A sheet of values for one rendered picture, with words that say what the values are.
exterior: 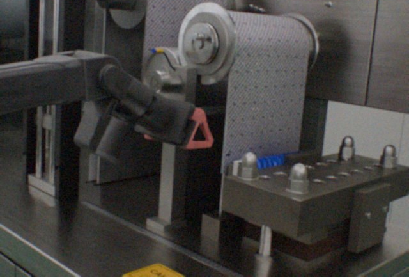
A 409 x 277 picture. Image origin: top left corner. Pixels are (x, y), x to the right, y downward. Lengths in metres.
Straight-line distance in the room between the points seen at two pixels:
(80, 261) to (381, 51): 0.71
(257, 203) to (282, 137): 0.25
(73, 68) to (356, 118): 3.27
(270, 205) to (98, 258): 0.29
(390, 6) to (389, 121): 2.62
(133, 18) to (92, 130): 0.46
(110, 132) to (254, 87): 0.34
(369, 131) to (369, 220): 2.82
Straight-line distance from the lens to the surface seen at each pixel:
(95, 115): 0.78
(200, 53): 0.99
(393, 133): 3.76
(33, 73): 0.70
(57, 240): 1.00
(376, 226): 1.06
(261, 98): 1.05
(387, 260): 1.05
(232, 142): 1.01
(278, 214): 0.89
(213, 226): 1.02
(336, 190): 0.94
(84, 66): 0.73
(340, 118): 3.94
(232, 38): 0.97
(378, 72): 1.18
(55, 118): 1.20
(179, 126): 0.84
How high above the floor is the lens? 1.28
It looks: 10 degrees down
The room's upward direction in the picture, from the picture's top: 4 degrees clockwise
